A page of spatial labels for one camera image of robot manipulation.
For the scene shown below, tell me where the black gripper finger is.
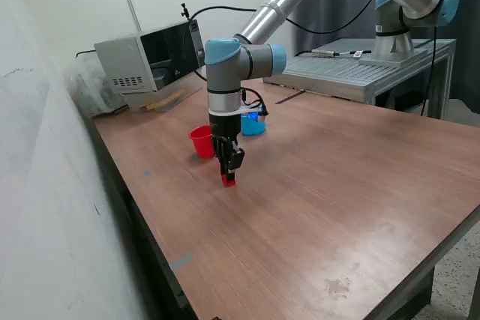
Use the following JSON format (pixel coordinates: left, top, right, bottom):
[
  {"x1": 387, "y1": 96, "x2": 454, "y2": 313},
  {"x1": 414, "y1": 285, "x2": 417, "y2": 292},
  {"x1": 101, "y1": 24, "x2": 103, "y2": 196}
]
[
  {"x1": 226, "y1": 142, "x2": 245, "y2": 186},
  {"x1": 211, "y1": 136, "x2": 229, "y2": 177}
]

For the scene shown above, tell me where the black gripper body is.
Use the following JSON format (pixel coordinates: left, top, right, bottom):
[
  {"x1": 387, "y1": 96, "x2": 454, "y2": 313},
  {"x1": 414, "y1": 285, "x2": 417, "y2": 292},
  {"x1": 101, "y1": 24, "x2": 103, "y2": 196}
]
[{"x1": 209, "y1": 112, "x2": 242, "y2": 140}]

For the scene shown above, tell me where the red plastic cup bin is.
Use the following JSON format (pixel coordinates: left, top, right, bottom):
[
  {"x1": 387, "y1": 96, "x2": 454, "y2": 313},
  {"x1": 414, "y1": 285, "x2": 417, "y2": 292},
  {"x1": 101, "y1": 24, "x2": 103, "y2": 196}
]
[{"x1": 188, "y1": 124, "x2": 218, "y2": 159}]

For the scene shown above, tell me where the blue plastic cup bin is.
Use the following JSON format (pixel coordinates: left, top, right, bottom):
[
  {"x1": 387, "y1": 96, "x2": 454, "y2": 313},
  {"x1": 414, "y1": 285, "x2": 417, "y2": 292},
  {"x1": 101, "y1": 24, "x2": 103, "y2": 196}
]
[{"x1": 239, "y1": 113, "x2": 268, "y2": 136}]

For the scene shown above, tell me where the clear acrylic box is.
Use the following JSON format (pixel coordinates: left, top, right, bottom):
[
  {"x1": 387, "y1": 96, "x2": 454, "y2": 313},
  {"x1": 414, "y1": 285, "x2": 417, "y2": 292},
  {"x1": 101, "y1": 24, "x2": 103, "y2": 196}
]
[{"x1": 119, "y1": 67, "x2": 206, "y2": 113}]

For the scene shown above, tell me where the light wooden stick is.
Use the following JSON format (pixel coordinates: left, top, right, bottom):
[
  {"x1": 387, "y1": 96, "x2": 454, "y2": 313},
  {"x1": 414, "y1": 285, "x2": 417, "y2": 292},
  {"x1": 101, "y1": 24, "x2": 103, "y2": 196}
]
[{"x1": 137, "y1": 89, "x2": 185, "y2": 112}]

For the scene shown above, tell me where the thin dark strip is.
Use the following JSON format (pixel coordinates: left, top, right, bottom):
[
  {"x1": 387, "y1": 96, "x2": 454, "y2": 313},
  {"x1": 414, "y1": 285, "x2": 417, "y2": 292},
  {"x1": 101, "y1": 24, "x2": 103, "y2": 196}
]
[{"x1": 274, "y1": 90, "x2": 305, "y2": 106}]

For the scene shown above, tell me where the silver microwave oven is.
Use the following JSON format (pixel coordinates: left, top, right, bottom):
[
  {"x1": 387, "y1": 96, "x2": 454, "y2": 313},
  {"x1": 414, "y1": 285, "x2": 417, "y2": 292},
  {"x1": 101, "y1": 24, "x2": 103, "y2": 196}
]
[{"x1": 93, "y1": 19, "x2": 209, "y2": 93}]

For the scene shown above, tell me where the long grey tape strip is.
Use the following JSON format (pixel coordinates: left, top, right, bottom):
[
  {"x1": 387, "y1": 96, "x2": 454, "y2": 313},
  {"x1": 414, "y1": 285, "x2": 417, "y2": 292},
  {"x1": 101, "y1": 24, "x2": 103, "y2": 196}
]
[{"x1": 168, "y1": 253, "x2": 195, "y2": 272}]

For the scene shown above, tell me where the aluminium extrusion robot stand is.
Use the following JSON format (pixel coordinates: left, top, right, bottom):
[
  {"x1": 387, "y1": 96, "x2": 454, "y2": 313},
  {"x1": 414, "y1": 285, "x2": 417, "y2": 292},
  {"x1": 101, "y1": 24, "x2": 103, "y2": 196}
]
[{"x1": 262, "y1": 37, "x2": 458, "y2": 121}]

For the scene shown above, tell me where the grey plastic wrapped bundle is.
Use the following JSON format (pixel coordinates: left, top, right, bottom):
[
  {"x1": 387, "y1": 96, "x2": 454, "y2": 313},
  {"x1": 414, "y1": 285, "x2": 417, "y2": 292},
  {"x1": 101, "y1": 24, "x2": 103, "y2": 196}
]
[{"x1": 63, "y1": 61, "x2": 128, "y2": 118}]

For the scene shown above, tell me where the thin metal rod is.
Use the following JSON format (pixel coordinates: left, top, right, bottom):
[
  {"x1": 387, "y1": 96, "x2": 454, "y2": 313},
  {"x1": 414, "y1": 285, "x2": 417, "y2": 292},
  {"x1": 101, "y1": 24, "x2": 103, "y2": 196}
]
[{"x1": 126, "y1": 0, "x2": 143, "y2": 32}]

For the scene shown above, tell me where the aluminium robot mounting plate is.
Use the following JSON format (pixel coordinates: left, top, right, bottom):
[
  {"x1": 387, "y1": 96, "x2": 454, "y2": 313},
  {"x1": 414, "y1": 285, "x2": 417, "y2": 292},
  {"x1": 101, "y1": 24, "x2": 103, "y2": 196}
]
[{"x1": 358, "y1": 48, "x2": 428, "y2": 68}]

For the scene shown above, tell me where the wrist camera on white bracket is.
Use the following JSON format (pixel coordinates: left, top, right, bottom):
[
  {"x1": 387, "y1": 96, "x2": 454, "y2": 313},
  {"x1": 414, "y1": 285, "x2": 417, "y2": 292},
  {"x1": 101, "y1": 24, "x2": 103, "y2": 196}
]
[{"x1": 208, "y1": 104, "x2": 270, "y2": 123}]

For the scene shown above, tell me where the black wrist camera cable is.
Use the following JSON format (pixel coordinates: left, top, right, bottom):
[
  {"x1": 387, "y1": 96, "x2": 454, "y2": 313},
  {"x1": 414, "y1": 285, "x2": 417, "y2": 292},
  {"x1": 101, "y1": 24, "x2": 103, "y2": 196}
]
[{"x1": 183, "y1": 0, "x2": 380, "y2": 111}]

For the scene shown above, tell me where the black sleeved cable with connector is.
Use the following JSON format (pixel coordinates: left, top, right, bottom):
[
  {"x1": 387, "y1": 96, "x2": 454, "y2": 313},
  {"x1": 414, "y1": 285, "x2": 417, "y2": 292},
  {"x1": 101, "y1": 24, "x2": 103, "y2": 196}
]
[{"x1": 294, "y1": 48, "x2": 373, "y2": 59}]

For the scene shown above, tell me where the thick black hanging cable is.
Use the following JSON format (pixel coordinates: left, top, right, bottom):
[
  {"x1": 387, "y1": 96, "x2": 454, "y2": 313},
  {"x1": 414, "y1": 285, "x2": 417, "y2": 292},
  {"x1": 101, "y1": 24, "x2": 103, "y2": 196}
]
[{"x1": 419, "y1": 25, "x2": 438, "y2": 117}]

